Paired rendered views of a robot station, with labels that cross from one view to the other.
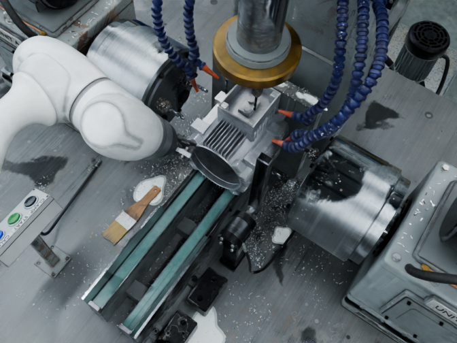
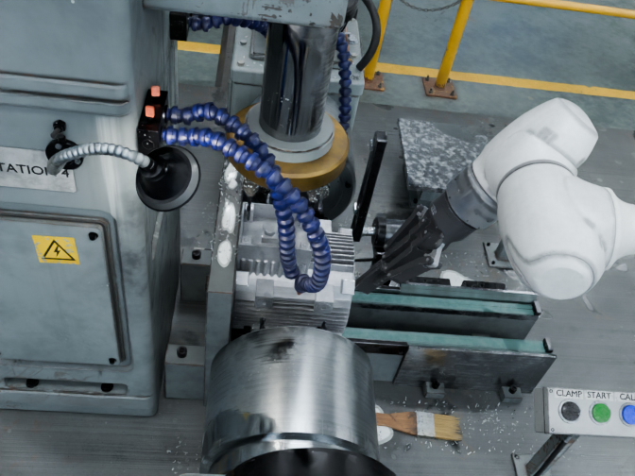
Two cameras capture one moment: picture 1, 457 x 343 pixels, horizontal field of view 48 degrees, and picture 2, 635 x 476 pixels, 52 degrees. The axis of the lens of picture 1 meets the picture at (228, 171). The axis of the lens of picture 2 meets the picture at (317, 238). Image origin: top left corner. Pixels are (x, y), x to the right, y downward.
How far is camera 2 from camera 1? 129 cm
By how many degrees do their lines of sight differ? 64
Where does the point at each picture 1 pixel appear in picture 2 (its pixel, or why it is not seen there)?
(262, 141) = not seen: hidden behind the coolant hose
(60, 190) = not seen: outside the picture
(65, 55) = (550, 195)
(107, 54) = (342, 418)
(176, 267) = (449, 300)
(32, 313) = (589, 450)
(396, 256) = (356, 75)
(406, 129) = not seen: hidden behind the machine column
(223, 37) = (307, 165)
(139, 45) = (299, 375)
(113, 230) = (446, 430)
